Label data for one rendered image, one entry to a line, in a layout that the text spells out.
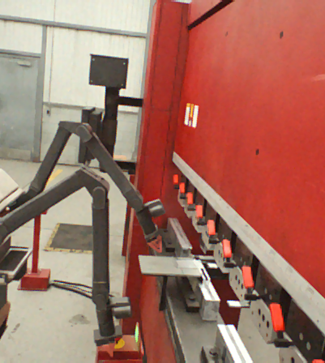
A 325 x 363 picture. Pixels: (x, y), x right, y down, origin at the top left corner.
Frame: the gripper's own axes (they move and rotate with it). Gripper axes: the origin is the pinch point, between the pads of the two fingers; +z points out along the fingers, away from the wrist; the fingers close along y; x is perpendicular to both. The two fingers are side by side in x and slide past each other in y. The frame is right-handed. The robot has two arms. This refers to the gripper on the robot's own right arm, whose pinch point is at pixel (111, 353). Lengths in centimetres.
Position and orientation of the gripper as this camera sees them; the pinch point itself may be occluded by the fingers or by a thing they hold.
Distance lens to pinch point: 162.8
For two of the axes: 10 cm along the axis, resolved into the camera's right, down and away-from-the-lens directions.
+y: 9.8, -1.5, 1.4
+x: -1.7, -2.2, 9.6
